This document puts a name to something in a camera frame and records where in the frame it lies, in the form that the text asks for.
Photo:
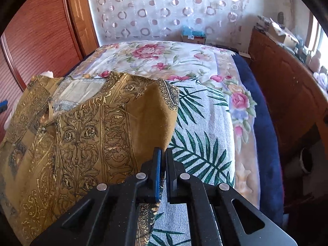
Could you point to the leaf print blanket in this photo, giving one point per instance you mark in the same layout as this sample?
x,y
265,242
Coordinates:
x,y
205,133

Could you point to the small brown cardboard box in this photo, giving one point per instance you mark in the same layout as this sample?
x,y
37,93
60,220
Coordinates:
x,y
194,40

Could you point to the wooden cabinet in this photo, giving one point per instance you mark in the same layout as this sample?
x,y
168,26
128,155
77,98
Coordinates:
x,y
281,82

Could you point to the wooden headboard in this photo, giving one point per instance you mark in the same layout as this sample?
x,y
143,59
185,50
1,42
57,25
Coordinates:
x,y
38,30

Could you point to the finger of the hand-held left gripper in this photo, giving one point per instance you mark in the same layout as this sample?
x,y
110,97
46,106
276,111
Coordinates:
x,y
3,105

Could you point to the open cardboard box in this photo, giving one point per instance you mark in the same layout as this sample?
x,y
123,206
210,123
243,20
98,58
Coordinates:
x,y
280,34

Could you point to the white pillow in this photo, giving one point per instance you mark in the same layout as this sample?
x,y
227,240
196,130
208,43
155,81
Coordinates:
x,y
48,74

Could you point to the golden patterned garment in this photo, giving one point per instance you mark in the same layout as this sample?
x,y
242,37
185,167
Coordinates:
x,y
89,133

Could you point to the floral bedsheet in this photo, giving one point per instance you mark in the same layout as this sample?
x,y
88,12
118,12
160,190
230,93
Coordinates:
x,y
166,56

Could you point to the grey pipe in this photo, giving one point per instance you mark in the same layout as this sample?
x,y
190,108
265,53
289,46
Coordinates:
x,y
298,164

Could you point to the sheer circle pattern curtain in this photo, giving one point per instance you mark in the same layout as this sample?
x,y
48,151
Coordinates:
x,y
153,10

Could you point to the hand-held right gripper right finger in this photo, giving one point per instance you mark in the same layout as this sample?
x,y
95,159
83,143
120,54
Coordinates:
x,y
170,182

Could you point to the navy blue blanket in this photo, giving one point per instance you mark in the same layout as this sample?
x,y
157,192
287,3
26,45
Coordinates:
x,y
261,123

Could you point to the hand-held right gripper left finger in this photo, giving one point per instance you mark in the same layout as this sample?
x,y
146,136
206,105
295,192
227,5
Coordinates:
x,y
158,174

